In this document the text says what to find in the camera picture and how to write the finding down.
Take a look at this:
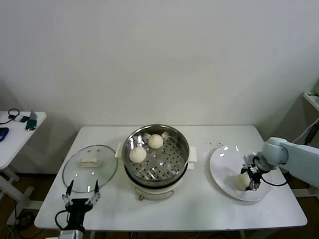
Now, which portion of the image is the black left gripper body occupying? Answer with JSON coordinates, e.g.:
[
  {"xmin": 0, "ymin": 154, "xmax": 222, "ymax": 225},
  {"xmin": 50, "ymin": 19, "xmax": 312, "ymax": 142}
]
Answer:
[{"xmin": 65, "ymin": 198, "xmax": 92, "ymax": 229}]

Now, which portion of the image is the black looped cable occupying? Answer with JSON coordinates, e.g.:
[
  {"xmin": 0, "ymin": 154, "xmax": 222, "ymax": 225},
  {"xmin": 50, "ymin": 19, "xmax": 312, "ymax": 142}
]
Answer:
[{"xmin": 0, "ymin": 109, "xmax": 20, "ymax": 125}]

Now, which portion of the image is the stainless steel steamer basket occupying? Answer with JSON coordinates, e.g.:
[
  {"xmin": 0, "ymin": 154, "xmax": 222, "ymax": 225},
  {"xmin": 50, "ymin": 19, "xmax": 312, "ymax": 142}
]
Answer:
[{"xmin": 114, "ymin": 124, "xmax": 197, "ymax": 184}]

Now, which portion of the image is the white steamed baozi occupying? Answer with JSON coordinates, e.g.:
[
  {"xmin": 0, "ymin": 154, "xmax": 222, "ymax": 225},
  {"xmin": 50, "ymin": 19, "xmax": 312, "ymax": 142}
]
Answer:
[
  {"xmin": 148, "ymin": 133, "xmax": 164, "ymax": 149},
  {"xmin": 234, "ymin": 174, "xmax": 251, "ymax": 191},
  {"xmin": 129, "ymin": 147, "xmax": 147, "ymax": 164}
]

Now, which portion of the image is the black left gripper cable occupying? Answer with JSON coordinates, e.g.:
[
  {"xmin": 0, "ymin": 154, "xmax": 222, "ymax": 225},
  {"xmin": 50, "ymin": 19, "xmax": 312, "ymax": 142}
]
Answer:
[{"xmin": 54, "ymin": 210, "xmax": 70, "ymax": 230}]

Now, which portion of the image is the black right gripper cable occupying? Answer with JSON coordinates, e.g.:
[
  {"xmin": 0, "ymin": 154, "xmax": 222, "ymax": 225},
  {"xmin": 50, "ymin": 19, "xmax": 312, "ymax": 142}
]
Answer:
[{"xmin": 260, "ymin": 171, "xmax": 289, "ymax": 187}]

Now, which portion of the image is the white stand foot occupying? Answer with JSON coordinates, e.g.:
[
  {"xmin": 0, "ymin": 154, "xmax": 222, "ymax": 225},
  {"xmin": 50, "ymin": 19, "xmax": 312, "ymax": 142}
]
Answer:
[{"xmin": 291, "ymin": 184, "xmax": 319, "ymax": 197}]

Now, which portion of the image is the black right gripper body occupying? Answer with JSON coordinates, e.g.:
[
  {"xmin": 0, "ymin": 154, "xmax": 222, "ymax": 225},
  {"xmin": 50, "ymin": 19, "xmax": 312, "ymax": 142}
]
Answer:
[{"xmin": 245, "ymin": 161, "xmax": 264, "ymax": 182}]

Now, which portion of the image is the large white plate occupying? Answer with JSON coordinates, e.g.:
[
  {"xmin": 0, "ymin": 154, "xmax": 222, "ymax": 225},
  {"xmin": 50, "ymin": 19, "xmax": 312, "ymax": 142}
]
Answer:
[{"xmin": 209, "ymin": 145, "xmax": 272, "ymax": 202}]

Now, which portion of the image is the green object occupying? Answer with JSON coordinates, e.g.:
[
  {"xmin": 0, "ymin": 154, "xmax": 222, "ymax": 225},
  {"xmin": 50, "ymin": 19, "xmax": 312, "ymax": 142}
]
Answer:
[{"xmin": 24, "ymin": 119, "xmax": 38, "ymax": 132}]

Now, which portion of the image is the black coiled floor cable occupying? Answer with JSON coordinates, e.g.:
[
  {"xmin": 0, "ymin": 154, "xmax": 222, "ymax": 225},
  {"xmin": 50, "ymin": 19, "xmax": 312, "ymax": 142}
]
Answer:
[{"xmin": 14, "ymin": 211, "xmax": 37, "ymax": 226}]

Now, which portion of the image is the black power adapter cable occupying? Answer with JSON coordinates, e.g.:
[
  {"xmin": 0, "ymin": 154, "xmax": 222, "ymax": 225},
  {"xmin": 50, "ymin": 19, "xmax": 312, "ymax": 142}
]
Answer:
[{"xmin": 303, "ymin": 125, "xmax": 317, "ymax": 147}]

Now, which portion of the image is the round glass pot lid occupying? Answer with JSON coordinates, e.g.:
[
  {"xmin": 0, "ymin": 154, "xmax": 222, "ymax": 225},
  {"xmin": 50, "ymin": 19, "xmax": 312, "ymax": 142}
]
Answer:
[{"xmin": 62, "ymin": 144, "xmax": 119, "ymax": 194}]

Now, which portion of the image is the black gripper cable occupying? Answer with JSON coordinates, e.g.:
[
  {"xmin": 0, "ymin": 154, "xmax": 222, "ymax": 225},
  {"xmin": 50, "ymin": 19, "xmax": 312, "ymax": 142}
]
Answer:
[
  {"xmin": 54, "ymin": 210, "xmax": 70, "ymax": 230},
  {"xmin": 260, "ymin": 171, "xmax": 289, "ymax": 187}
]

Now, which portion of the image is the white shelf board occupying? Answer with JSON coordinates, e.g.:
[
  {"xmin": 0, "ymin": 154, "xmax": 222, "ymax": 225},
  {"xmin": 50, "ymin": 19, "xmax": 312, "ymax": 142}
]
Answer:
[{"xmin": 302, "ymin": 91, "xmax": 319, "ymax": 113}]

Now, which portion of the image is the white side table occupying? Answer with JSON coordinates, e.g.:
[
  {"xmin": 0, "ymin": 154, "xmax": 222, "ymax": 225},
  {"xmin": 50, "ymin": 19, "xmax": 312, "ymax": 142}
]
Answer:
[{"xmin": 0, "ymin": 111, "xmax": 47, "ymax": 225}]

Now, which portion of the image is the white power cable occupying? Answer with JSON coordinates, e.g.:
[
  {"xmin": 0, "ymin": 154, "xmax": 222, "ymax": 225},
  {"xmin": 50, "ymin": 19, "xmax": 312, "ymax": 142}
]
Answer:
[{"xmin": 291, "ymin": 119, "xmax": 319, "ymax": 145}]

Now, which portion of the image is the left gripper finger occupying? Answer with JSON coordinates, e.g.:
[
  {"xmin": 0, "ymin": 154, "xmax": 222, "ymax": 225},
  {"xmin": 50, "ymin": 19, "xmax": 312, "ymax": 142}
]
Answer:
[
  {"xmin": 61, "ymin": 180, "xmax": 75, "ymax": 207},
  {"xmin": 89, "ymin": 179, "xmax": 101, "ymax": 205}
]

